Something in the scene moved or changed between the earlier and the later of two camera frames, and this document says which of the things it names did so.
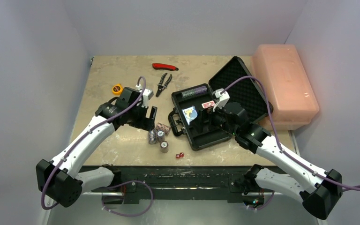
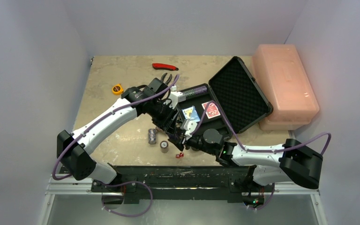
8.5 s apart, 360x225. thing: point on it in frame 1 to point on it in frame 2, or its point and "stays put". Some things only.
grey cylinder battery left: (152, 136) stays put
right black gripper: (207, 115) to (184, 140)
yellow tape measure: (117, 89) stays put
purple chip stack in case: (200, 90) stays put
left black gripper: (145, 123) to (168, 124)
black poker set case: (189, 115) stays put
